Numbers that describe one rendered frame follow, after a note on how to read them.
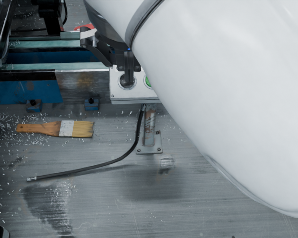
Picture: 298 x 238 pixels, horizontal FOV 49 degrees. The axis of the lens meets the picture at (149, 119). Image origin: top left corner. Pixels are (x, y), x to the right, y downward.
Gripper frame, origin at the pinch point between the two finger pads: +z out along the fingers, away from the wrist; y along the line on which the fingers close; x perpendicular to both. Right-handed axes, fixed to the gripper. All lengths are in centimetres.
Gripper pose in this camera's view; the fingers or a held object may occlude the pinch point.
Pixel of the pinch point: (128, 67)
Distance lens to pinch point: 56.4
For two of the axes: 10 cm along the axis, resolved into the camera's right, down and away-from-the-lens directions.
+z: -0.5, 1.7, 9.8
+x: 0.4, 9.9, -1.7
